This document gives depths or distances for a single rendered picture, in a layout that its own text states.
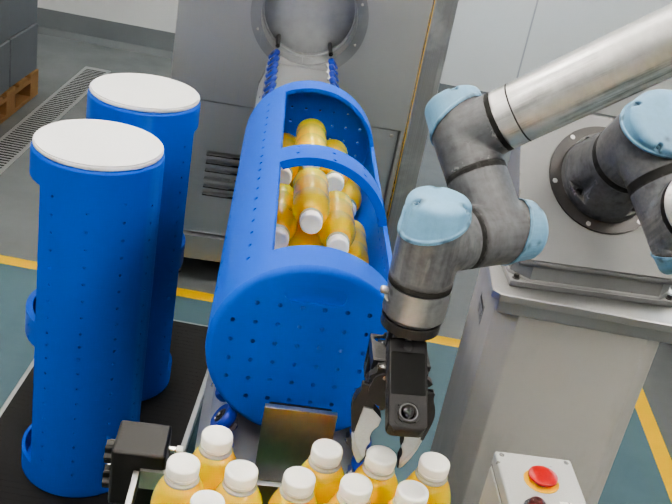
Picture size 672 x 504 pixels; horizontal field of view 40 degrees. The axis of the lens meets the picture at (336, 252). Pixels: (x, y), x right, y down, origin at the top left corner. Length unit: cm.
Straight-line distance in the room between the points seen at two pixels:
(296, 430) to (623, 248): 62
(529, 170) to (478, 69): 490
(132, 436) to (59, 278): 87
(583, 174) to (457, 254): 52
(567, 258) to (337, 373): 43
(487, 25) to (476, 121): 527
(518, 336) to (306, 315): 41
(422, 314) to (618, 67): 35
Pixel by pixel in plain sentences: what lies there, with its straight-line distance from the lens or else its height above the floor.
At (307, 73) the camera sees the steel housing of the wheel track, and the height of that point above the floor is 93.
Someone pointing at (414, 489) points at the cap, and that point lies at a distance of 115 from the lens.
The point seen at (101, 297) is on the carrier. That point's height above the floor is 73.
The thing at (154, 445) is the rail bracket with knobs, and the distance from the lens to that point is 127.
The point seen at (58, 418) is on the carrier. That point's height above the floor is 39.
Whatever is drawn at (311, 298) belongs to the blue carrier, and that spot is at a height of 118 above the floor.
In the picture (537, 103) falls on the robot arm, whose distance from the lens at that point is 110.
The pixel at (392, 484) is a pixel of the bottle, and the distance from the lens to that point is 120.
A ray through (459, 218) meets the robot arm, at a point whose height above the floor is 142.
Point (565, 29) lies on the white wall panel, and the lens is 645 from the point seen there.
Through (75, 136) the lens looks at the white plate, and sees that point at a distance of 212.
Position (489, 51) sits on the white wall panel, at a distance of 641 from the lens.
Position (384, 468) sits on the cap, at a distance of 118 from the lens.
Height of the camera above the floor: 180
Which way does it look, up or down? 26 degrees down
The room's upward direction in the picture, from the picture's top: 11 degrees clockwise
